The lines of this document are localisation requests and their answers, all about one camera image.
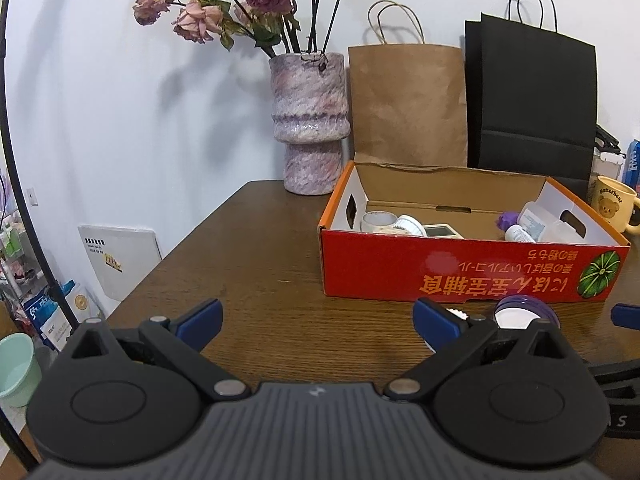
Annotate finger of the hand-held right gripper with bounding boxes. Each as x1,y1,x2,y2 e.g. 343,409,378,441
611,304,640,332
586,359,640,396

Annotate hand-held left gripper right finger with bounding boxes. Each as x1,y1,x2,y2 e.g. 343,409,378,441
384,297,583,402

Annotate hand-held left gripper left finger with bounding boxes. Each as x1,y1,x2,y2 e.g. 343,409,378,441
54,299,252,403

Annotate red cardboard box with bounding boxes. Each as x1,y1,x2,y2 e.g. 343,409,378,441
318,161,632,306

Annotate purple rimmed round lid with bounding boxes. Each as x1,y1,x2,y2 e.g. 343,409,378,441
492,295,561,331

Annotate white remote control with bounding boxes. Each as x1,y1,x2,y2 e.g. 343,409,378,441
422,223,463,239

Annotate small beige bottle white cap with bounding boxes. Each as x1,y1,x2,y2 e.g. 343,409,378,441
390,215,427,237

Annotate translucent plastic container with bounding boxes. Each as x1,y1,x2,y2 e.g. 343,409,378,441
517,201,587,244

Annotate white tape roll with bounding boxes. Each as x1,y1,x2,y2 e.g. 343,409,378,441
361,211,398,235

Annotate white flat panel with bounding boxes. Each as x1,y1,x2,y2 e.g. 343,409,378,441
77,225,162,303

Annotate yellow bear mug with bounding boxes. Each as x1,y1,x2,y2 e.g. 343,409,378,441
590,176,640,235

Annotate blue printed packets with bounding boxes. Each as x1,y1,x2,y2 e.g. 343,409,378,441
22,280,96,351

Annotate white plastic tub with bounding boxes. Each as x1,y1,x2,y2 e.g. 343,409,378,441
592,152,625,181

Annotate black light stand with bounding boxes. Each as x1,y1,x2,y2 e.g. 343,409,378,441
0,0,81,466

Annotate blue drink can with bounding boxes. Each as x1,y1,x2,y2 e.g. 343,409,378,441
622,139,640,186

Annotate green plastic bucket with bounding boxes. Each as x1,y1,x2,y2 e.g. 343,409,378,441
0,334,43,407

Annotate brown paper bag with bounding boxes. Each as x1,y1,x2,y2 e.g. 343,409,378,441
347,1,468,168

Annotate pink marbled ceramic vase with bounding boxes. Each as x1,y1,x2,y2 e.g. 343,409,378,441
269,51,350,196

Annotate black paper bag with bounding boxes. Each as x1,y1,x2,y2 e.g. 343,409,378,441
464,0,598,193

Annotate dried pink roses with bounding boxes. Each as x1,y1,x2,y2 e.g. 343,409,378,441
132,0,373,58

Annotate metal wire rack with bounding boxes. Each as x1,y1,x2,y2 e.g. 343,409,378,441
0,210,36,311

